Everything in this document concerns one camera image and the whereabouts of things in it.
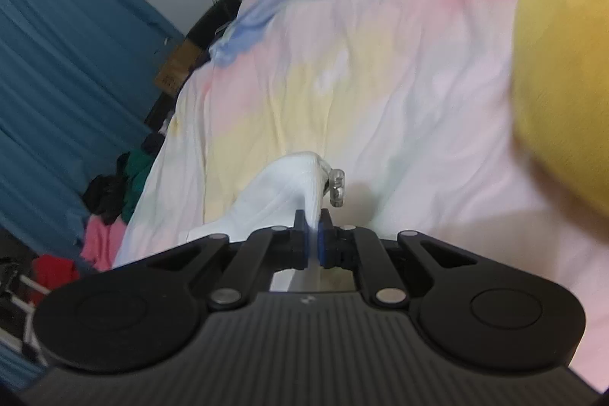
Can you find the green garment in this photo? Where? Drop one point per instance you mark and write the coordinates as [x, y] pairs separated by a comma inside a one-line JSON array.
[[136, 172]]

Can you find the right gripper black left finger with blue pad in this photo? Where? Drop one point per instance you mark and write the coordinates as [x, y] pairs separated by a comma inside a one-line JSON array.
[[136, 316]]

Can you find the yellow plush pillow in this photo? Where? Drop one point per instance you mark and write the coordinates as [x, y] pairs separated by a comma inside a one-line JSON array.
[[560, 91]]

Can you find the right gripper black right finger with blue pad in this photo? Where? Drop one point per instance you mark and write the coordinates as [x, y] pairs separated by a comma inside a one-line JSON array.
[[478, 312]]

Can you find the red garment on rack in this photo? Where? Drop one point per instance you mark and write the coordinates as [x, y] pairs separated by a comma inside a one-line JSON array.
[[52, 272]]

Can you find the black bedside chair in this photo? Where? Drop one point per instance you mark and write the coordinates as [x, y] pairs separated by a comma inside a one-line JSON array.
[[209, 28]]

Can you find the blue curtain right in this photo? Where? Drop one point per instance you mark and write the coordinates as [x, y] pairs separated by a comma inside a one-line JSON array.
[[77, 82]]

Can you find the white metal drying rack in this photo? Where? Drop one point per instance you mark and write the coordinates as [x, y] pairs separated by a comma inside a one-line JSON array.
[[17, 311]]

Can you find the brown paper bag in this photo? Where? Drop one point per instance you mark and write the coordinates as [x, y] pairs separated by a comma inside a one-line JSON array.
[[177, 68]]

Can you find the pastel rainbow bed sheet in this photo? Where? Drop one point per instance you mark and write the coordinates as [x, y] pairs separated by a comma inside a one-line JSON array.
[[412, 99]]

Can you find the white knit zip jacket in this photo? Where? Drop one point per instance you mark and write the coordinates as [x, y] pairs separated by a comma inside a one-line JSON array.
[[299, 181]]

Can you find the black garment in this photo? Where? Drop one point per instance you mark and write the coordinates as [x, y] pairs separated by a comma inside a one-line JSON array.
[[105, 195]]

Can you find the pink garment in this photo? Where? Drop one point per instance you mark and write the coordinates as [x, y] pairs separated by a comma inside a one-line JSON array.
[[102, 242]]

